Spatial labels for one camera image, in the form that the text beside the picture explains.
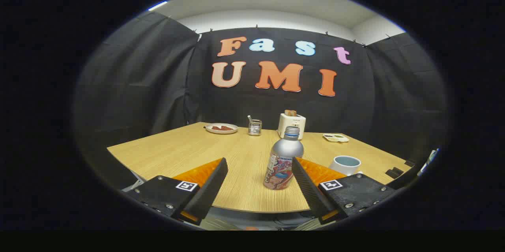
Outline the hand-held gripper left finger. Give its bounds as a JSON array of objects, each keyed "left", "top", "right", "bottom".
[{"left": 125, "top": 157, "right": 229, "bottom": 227}]

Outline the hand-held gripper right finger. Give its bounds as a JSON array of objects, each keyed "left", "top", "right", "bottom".
[{"left": 291, "top": 157, "right": 396, "bottom": 226}]

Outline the white cup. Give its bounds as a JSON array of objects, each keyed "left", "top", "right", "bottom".
[{"left": 329, "top": 155, "right": 363, "bottom": 176}]

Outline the silver juice bottle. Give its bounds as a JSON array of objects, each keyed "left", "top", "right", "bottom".
[{"left": 263, "top": 126, "right": 305, "bottom": 190}]

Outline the wooden table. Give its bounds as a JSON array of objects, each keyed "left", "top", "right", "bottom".
[{"left": 107, "top": 122, "right": 413, "bottom": 214}]

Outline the small white divided tray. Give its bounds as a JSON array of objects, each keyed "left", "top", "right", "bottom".
[{"left": 322, "top": 133, "right": 350, "bottom": 143}]

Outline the white plate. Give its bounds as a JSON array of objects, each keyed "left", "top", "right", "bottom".
[{"left": 204, "top": 123, "right": 239, "bottom": 134}]

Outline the white toaster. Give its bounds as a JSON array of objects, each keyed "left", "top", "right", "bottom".
[{"left": 277, "top": 113, "right": 306, "bottom": 140}]

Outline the small glass jar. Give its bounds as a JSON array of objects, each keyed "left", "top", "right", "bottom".
[{"left": 247, "top": 115, "right": 262, "bottom": 136}]

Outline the black backdrop cloth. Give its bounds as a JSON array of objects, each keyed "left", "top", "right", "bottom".
[{"left": 73, "top": 11, "right": 450, "bottom": 189}]

